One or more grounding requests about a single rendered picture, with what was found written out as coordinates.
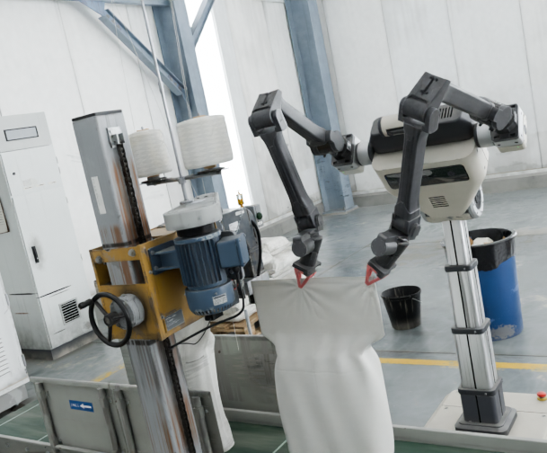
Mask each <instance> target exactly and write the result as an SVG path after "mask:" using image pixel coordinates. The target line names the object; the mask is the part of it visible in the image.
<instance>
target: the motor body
mask: <svg viewBox="0 0 547 453"><path fill-rule="evenodd" d="M220 239H221V230H220V229H218V228H215V229H214V230H212V231H210V232H207V233H205V234H201V235H194V236H188V237H176V238H175V239H174V240H173V242H174V243H175V245H174V247H175V251H177V252H176V255H177V259H178V262H179V267H180V271H181V278H182V282H183V285H184V286H187V288H185V294H184V296H186V298H187V301H188V305H189V309H190V311H191V312H192V313H193V314H195V315H213V314H217V313H220V312H223V311H225V310H227V309H228V308H230V307H231V306H232V305H233V304H234V301H235V296H234V287H233V286H234V284H233V283H232V280H231V279H229V278H227V275H226V271H225V270H226V269H227V268H226V269H222V267H221V266H220V265H219V261H218V258H217V253H216V243H217V242H218V241H219V240H220Z"/></svg>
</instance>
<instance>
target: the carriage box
mask: <svg viewBox="0 0 547 453"><path fill-rule="evenodd" d="M150 231H151V235H152V238H153V240H151V241H148V242H145V243H142V244H139V245H137V246H133V247H127V248H117V249H107V250H103V248H102V246H99V247H96V248H93V249H91V250H89V254H90V257H91V261H92V265H93V271H94V275H95V278H96V282H97V286H98V290H99V292H110V293H111V294H113V295H115V296H116V297H120V296H121V295H122V294H133V295H135V296H137V297H138V298H139V299H140V301H141V302H142V304H143V306H144V310H145V320H144V321H143V322H142V323H141V324H139V325H137V326H135V327H133V328H132V334H131V337H130V339H138V340H159V341H163V340H164V339H165V338H167V337H169V336H170V335H172V334H174V333H177V332H178V331H179V330H181V329H183V328H185V327H186V326H188V325H190V324H192V323H194V322H196V321H198V320H199V319H200V318H202V317H204V316H205V315H195V314H193V313H192V312H191V311H190V309H189V305H188V301H187V298H186V296H184V294H185V288H187V286H184V285H183V282H182V278H181V271H180V268H177V269H171V270H168V271H164V272H162V273H160V274H157V275H154V274H153V271H152V267H151V263H150V259H149V255H148V249H149V248H151V247H154V246H157V245H159V244H163V243H165V242H168V241H171V240H174V239H175V238H176V237H178V236H177V232H176V230H175V231H167V230H166V227H165V226H156V227H154V228H151V229H150ZM134 260H140V262H141V266H142V270H143V274H144V278H145V281H142V282H140V283H137V284H128V285H111V281H110V274H109V271H108V267H107V263H106V262H123V261H134ZM112 301H113V300H111V299H109V298H101V303H102V307H103V308H104V309H105V310H106V312H107V313H110V303H111V302H112ZM180 309H181V310H182V313H183V317H184V323H182V324H180V325H178V326H176V327H174V328H172V329H171V330H170V331H167V327H166V323H165V320H164V318H165V317H166V316H168V315H171V314H172V313H174V312H176V311H178V310H180ZM126 332H127V330H123V329H121V328H119V327H118V326H116V325H113V326H112V340H114V339H124V338H125V335H126Z"/></svg>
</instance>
